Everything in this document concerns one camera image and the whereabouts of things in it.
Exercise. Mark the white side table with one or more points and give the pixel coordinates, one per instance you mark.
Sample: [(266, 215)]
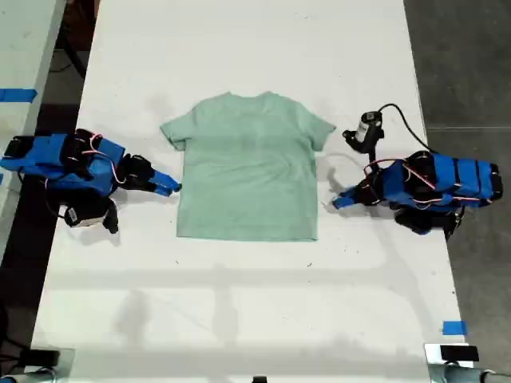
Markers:
[(20, 60)]

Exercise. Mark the flat black box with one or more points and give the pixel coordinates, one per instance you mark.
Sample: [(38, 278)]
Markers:
[(40, 357)]

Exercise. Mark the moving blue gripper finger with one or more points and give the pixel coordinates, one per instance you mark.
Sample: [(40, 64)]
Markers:
[(345, 202), (159, 190)]

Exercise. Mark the long blue tape strip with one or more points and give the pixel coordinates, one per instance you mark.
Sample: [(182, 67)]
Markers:
[(18, 95)]

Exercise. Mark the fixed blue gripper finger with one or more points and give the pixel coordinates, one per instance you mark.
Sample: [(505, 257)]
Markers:
[(348, 192), (167, 178)]

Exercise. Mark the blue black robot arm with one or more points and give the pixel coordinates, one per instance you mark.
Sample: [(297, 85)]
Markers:
[(443, 179), (68, 163)]

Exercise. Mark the black box on white plate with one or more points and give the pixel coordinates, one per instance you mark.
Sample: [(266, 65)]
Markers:
[(458, 353)]

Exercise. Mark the short blue tape strip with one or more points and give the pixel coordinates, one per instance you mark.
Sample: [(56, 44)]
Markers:
[(454, 328)]

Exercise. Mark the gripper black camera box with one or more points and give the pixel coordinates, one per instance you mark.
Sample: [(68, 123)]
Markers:
[(85, 215), (364, 131)]

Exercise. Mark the pale green T-shirt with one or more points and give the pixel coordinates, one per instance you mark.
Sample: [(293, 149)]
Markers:
[(247, 171)]

